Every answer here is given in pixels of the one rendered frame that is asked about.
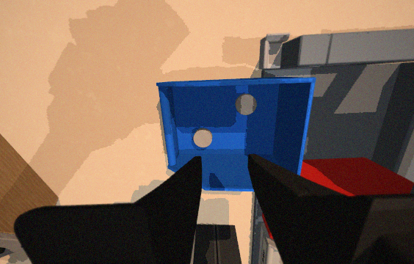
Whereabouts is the grey metal disc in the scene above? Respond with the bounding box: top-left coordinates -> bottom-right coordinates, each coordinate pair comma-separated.
235,94 -> 257,115

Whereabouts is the blue bin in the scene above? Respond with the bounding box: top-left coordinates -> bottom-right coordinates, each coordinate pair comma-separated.
156,77 -> 316,191

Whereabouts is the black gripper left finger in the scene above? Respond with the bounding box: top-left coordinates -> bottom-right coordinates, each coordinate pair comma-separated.
14,156 -> 202,264

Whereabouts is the red open bin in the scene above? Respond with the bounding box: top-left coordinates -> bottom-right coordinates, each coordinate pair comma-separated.
300,158 -> 414,196

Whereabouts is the dark grey case with orange latches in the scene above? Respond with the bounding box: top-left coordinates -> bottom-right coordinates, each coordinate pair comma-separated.
193,224 -> 242,264

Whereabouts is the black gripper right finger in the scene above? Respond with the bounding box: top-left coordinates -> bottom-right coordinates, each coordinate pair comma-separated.
248,154 -> 414,264

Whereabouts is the grey metal rack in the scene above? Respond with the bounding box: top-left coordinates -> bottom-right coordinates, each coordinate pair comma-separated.
259,29 -> 414,182

